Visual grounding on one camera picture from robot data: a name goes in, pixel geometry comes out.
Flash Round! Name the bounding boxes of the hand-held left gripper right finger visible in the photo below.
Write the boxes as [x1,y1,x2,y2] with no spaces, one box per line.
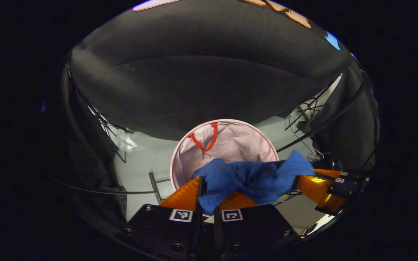
[213,190,301,261]

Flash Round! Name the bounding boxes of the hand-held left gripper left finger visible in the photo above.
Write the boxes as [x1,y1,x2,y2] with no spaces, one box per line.
[125,176,206,261]

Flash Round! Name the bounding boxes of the blue corduroy shirt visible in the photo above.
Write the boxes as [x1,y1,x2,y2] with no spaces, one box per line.
[192,150,315,215]

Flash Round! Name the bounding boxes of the pink laundry hamper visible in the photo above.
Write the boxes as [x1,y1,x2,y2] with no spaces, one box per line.
[170,119,279,218]

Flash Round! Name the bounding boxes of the black tripod stand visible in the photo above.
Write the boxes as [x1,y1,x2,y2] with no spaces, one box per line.
[285,85,340,132]
[87,103,136,163]

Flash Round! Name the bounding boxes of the black backdrop cloth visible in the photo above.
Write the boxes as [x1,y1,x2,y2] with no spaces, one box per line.
[44,0,380,232]

